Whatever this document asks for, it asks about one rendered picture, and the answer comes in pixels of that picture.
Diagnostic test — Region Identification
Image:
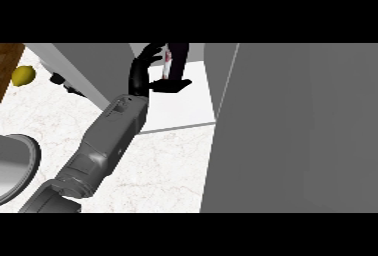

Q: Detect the dark wine bottle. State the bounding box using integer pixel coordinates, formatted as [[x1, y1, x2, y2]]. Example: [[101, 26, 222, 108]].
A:
[[160, 42, 190, 81]]

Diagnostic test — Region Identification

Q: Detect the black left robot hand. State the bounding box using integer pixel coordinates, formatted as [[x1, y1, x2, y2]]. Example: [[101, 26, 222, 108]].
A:
[[126, 42, 193, 99]]

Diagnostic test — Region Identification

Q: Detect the large flat grey cabinet door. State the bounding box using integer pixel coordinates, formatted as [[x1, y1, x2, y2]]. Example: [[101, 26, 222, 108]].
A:
[[197, 42, 378, 214]]

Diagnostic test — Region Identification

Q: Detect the round grey pot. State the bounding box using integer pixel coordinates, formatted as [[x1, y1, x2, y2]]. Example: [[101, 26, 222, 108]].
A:
[[0, 133, 42, 206]]

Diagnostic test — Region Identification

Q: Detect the brown wooden board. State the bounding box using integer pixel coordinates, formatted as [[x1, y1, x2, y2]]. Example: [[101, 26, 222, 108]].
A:
[[0, 42, 26, 103]]

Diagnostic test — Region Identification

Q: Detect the yellow lemon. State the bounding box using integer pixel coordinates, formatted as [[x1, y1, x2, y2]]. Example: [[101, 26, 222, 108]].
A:
[[10, 65, 36, 88]]

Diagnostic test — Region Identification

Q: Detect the grey cabinet with white shelf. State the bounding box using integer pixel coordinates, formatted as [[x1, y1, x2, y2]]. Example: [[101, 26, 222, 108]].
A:
[[23, 42, 221, 136]]

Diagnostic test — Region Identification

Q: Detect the small black fixture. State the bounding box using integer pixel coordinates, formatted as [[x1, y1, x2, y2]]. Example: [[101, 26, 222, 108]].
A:
[[48, 72, 88, 99]]

